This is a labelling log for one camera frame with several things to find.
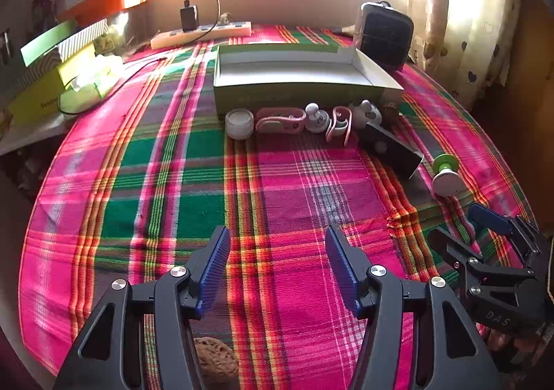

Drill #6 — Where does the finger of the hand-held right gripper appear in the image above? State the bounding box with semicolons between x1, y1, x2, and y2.
468;203;544;258
426;227;537;287

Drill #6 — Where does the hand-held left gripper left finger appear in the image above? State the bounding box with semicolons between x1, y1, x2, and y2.
52;224;231;390

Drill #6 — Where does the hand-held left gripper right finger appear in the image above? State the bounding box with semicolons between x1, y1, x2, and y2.
324;224;503;390

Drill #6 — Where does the green white spool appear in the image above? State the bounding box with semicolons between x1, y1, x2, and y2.
432;154;463;197

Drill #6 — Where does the black bike light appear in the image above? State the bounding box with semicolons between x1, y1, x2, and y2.
358;122;424;179

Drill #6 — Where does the pink clip with pale pad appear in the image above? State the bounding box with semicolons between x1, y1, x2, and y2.
325;106;353;142

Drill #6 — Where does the small white jar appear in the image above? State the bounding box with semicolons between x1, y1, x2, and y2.
225;108;254;140

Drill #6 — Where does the small white ball-head gadget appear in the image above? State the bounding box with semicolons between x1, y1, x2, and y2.
304;103;327;133

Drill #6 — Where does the round white panda gadget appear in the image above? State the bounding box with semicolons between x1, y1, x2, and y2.
348;100;382;130

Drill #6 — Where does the green cardboard box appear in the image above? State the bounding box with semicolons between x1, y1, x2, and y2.
213;43;404;117

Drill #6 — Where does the person's right hand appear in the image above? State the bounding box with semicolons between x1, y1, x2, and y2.
487;325;544;369

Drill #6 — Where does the pink green plaid tablecloth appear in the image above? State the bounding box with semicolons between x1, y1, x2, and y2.
19;24;539;390

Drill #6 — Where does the grey desktop fan heater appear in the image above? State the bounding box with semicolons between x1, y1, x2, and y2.
352;1;414;71

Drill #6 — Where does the cream heart print curtain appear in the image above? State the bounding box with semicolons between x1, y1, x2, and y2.
409;0;526;98

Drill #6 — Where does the green tissue pack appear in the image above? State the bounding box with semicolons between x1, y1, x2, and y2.
60;54;125;113

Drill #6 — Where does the white side table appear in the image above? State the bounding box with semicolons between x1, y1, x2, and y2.
0;112;72;156

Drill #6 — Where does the white power strip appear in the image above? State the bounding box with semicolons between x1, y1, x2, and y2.
151;21;252;50

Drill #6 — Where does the yellow green box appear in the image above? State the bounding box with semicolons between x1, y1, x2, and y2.
8;45;97;124

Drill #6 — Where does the black charger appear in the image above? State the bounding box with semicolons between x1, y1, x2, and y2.
181;6;199;32

